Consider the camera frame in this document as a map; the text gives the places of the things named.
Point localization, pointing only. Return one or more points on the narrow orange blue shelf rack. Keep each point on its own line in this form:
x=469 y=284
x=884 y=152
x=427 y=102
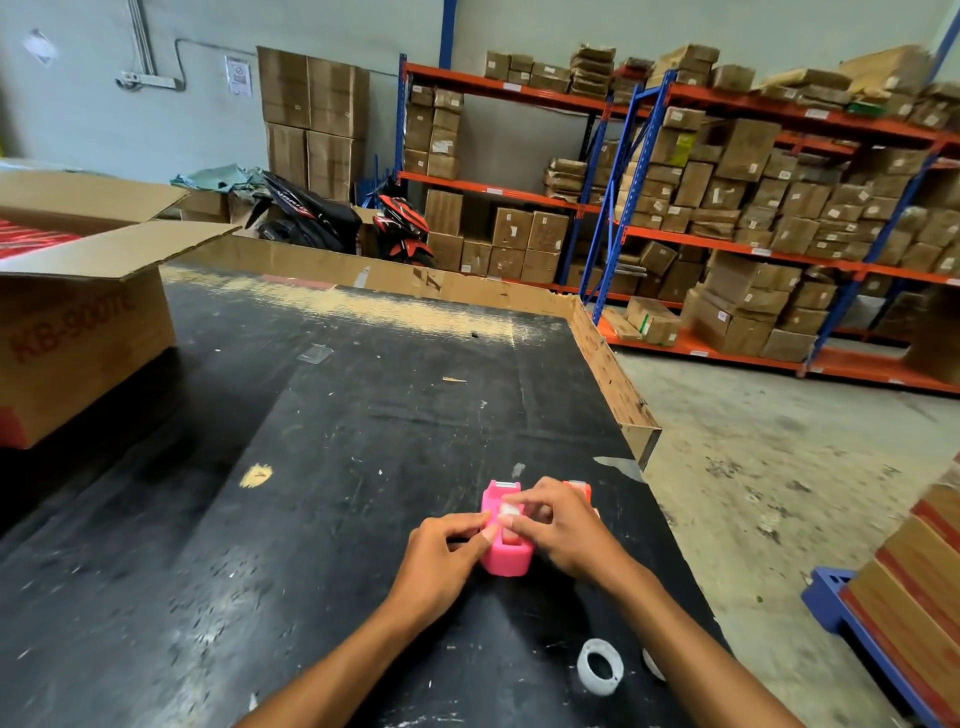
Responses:
x=480 y=82

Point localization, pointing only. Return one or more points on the small tilted wall paper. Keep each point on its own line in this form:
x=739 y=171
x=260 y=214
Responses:
x=39 y=46

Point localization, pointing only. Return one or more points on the wide orange blue shelf rack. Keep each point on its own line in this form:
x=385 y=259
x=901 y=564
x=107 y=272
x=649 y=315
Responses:
x=877 y=371

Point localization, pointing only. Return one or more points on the person's right hand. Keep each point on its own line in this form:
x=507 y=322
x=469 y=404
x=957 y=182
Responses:
x=577 y=540

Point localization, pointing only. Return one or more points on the large brown cardboard box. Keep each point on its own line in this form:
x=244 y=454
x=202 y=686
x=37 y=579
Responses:
x=285 y=86
x=337 y=97
x=287 y=154
x=334 y=165

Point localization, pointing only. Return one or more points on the person's left hand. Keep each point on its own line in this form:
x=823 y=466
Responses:
x=431 y=577

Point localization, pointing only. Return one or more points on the orange tape dispenser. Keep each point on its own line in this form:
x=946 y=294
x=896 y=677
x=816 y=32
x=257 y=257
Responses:
x=581 y=489

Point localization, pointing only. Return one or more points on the red striped packets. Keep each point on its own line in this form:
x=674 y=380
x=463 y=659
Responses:
x=30 y=238

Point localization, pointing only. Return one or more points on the stack of red striped cartons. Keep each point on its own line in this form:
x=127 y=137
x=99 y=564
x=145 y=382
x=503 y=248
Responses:
x=915 y=585

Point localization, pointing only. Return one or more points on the low brown cardboard boxes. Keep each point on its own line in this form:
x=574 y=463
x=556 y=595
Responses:
x=202 y=204

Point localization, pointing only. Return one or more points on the person's right forearm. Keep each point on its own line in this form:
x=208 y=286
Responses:
x=697 y=660

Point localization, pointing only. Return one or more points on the blue plastic pallet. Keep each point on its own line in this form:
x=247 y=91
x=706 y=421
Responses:
x=825 y=600

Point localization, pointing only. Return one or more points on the white paper wall notice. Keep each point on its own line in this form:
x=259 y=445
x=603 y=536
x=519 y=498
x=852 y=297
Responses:
x=238 y=76

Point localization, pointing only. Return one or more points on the open brown cardboard box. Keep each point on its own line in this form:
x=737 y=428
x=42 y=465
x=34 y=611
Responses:
x=75 y=360

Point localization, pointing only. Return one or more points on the red and black scooter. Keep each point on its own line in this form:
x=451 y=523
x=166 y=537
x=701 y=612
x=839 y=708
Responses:
x=401 y=217

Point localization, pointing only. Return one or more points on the pink tape dispenser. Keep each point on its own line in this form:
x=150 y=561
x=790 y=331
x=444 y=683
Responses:
x=506 y=562

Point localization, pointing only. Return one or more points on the cardboard table edge strip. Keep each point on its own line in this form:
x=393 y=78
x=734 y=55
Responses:
x=450 y=289

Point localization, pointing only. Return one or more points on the person's left forearm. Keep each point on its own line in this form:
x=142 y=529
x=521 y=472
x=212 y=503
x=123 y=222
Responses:
x=337 y=675

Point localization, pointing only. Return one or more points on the blue steel column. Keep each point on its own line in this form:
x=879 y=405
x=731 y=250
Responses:
x=448 y=34
x=946 y=45

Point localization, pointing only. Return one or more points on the green tarp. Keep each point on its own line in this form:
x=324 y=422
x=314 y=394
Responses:
x=217 y=178

